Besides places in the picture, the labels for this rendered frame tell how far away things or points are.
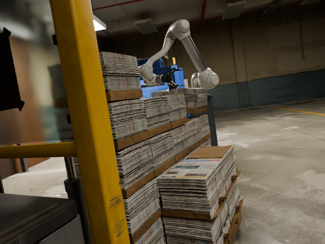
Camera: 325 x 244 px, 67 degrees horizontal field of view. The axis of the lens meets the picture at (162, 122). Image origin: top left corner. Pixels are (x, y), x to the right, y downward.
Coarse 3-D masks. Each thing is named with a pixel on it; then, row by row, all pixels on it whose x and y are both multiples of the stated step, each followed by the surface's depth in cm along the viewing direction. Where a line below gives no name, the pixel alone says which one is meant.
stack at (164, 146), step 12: (192, 120) 208; (204, 120) 232; (168, 132) 161; (180, 132) 179; (192, 132) 199; (204, 132) 227; (156, 144) 146; (168, 144) 159; (180, 144) 177; (204, 144) 225; (156, 156) 144; (168, 156) 158; (156, 168) 144; (168, 168) 157; (156, 180) 142
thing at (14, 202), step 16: (0, 208) 71; (16, 208) 69; (32, 208) 68; (48, 208) 66; (64, 208) 67; (0, 224) 60; (16, 224) 59; (32, 224) 60; (48, 224) 62; (64, 224) 67; (80, 224) 72; (0, 240) 54; (16, 240) 55; (32, 240) 58; (48, 240) 62; (64, 240) 66; (80, 240) 71
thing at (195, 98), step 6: (186, 90) 222; (192, 90) 219; (198, 90) 221; (204, 90) 235; (186, 96) 223; (192, 96) 220; (198, 96) 220; (204, 96) 234; (186, 102) 225; (192, 102) 222; (198, 102) 221; (204, 102) 235
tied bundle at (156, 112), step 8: (160, 96) 156; (144, 104) 138; (152, 104) 146; (160, 104) 154; (152, 112) 145; (160, 112) 153; (168, 112) 163; (152, 120) 145; (160, 120) 153; (168, 120) 163; (152, 128) 144
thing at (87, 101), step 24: (72, 0) 71; (72, 24) 72; (72, 48) 73; (96, 48) 78; (72, 72) 75; (96, 72) 77; (72, 96) 76; (96, 96) 76; (72, 120) 78; (96, 120) 76; (96, 144) 75; (96, 168) 76; (96, 192) 77; (120, 192) 83; (96, 216) 79; (120, 216) 82; (96, 240) 81; (120, 240) 81
